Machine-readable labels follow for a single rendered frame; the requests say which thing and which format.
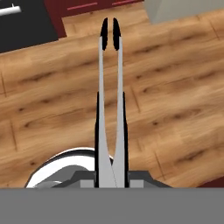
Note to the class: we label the white round plate, black rim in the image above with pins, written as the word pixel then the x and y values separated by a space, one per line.
pixel 59 164

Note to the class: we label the dark red cupboard front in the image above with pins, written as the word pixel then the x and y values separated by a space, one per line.
pixel 87 10
pixel 214 183

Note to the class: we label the grey tongs with black tips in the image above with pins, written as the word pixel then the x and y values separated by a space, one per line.
pixel 106 140

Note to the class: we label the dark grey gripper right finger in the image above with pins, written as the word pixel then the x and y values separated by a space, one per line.
pixel 140 178

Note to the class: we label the grey counter block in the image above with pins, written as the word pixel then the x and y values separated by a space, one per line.
pixel 183 10

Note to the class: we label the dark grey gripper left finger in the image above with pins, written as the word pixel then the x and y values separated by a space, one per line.
pixel 83 178

